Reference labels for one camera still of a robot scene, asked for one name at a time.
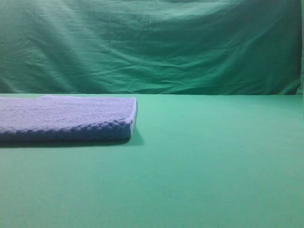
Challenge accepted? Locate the blue folded towel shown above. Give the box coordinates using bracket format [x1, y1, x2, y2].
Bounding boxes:
[0, 95, 137, 143]

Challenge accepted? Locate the green backdrop cloth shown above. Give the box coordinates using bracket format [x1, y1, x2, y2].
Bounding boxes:
[0, 0, 304, 95]

